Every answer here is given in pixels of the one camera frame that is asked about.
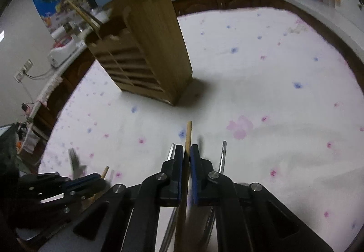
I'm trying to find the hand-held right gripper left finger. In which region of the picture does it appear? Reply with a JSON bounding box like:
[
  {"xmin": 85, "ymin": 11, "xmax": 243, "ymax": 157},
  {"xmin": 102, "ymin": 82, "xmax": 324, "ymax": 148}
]
[{"xmin": 40, "ymin": 144, "xmax": 185, "ymax": 252}]

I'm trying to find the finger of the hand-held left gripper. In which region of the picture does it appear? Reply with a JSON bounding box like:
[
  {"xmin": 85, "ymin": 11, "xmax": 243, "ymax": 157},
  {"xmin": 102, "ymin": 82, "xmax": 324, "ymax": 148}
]
[
  {"xmin": 20, "ymin": 172, "xmax": 101, "ymax": 188},
  {"xmin": 33, "ymin": 177, "xmax": 109, "ymax": 230}
]

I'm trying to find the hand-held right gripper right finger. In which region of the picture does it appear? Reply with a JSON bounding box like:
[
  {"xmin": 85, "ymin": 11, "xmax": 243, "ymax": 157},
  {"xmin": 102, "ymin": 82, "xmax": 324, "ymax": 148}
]
[{"xmin": 190, "ymin": 144, "xmax": 335, "ymax": 252}]

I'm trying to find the large metal fork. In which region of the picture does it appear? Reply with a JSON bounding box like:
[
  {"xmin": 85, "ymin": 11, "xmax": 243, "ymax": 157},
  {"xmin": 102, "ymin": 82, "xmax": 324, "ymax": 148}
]
[{"xmin": 68, "ymin": 147, "xmax": 87, "ymax": 179}]

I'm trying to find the wooden chopstick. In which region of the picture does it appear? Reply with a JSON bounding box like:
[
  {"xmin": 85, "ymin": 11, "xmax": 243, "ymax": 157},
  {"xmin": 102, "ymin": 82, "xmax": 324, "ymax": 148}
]
[
  {"xmin": 82, "ymin": 9, "xmax": 103, "ymax": 27},
  {"xmin": 173, "ymin": 121, "xmax": 193, "ymax": 252},
  {"xmin": 65, "ymin": 0, "xmax": 100, "ymax": 32},
  {"xmin": 89, "ymin": 166, "xmax": 110, "ymax": 203}
]

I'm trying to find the metal chopstick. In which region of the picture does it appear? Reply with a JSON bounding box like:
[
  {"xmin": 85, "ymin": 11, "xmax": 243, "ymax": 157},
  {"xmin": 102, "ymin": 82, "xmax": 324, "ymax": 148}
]
[{"xmin": 203, "ymin": 141, "xmax": 227, "ymax": 241}]

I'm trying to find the wooden utensil holder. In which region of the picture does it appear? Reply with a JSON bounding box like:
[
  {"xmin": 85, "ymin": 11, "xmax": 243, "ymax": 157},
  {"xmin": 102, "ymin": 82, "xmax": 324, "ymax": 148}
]
[{"xmin": 85, "ymin": 0, "xmax": 194, "ymax": 107}]

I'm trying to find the white hanging towel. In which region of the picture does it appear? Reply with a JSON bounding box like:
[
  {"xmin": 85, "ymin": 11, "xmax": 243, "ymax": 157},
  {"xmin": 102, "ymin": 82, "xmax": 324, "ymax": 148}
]
[{"xmin": 20, "ymin": 133, "xmax": 40, "ymax": 154}]

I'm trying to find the lace cloth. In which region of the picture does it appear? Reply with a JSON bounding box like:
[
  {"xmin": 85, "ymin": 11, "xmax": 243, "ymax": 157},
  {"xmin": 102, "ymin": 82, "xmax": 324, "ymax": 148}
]
[{"xmin": 35, "ymin": 74, "xmax": 63, "ymax": 107}]

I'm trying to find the white floral tablecloth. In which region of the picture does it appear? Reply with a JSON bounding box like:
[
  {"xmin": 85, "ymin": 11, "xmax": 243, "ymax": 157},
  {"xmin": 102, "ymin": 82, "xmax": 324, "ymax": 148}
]
[{"xmin": 38, "ymin": 6, "xmax": 362, "ymax": 252}]

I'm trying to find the white and red rice cooker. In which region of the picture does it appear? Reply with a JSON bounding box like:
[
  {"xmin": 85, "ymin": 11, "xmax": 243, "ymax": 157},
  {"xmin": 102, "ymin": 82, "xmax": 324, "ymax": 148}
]
[{"xmin": 47, "ymin": 36, "xmax": 87, "ymax": 68}]

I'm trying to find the silver rice cooker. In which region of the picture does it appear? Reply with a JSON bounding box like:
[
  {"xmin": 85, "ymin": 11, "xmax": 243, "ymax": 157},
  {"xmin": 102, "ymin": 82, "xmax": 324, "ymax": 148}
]
[{"xmin": 90, "ymin": 8, "xmax": 112, "ymax": 24}]

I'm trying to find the black power cable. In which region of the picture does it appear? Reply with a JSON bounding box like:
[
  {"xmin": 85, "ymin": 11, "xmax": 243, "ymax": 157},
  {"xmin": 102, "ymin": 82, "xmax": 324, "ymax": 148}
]
[{"xmin": 24, "ymin": 69, "xmax": 59, "ymax": 80}]

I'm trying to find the wall socket strip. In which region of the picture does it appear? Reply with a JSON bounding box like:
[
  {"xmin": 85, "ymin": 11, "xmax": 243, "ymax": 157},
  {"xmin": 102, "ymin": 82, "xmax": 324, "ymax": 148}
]
[{"xmin": 14, "ymin": 59, "xmax": 34, "ymax": 82}]

